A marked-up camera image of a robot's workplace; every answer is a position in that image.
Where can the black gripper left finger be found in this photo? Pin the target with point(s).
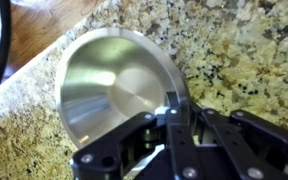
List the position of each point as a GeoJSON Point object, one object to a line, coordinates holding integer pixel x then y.
{"type": "Point", "coordinates": [180, 146]}

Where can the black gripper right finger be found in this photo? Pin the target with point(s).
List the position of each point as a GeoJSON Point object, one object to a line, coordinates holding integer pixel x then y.
{"type": "Point", "coordinates": [250, 146]}

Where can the stainless steel bowl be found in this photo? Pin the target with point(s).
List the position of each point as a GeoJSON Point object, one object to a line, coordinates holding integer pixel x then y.
{"type": "Point", "coordinates": [117, 73]}

